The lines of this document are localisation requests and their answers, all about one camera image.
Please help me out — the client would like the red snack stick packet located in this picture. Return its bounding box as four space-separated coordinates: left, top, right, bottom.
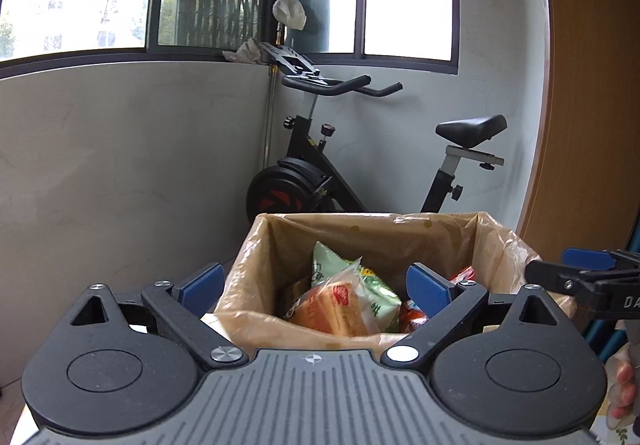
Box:
399 262 475 332

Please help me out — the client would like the orange bread pack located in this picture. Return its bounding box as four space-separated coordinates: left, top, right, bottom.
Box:
285 276 380 338

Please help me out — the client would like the person right hand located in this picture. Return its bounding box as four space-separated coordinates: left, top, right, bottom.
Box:
605 343 639 429

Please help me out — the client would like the wooden board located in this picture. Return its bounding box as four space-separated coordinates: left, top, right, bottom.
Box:
518 0 639 261

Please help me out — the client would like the green snack bag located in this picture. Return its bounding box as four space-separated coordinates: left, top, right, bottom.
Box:
311 241 401 332

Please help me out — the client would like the taped cardboard box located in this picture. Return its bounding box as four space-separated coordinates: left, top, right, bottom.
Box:
214 210 576 356

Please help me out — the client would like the white cloth on pole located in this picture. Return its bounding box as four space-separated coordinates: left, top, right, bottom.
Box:
272 0 307 31

